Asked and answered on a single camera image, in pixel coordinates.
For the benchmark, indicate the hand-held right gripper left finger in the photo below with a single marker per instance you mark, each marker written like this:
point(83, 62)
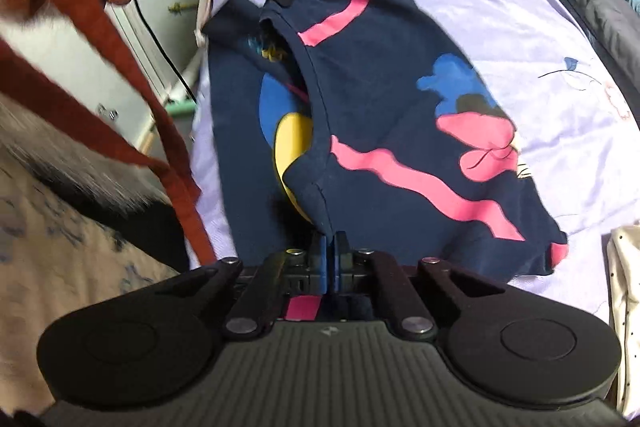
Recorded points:
point(324, 257)

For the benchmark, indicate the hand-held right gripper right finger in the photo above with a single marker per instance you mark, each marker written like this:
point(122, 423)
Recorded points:
point(341, 257)

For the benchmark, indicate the navy shirt with pink stripes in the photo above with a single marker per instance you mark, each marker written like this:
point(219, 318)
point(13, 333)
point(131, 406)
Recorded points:
point(380, 107)

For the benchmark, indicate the green bar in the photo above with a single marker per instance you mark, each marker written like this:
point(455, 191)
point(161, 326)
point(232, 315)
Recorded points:
point(181, 108)

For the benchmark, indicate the white cabinet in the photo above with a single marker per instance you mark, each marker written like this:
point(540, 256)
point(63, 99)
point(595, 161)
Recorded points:
point(145, 72)

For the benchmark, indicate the purple floral bedsheet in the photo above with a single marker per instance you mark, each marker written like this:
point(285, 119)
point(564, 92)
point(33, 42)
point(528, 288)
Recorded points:
point(500, 32)

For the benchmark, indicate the grey fur trim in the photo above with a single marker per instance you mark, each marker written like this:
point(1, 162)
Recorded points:
point(75, 157)

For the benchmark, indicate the white dotted cloth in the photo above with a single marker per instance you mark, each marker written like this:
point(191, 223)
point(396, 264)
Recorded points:
point(625, 307)

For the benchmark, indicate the dark jacket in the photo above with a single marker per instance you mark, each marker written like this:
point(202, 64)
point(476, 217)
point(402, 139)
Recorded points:
point(595, 7)

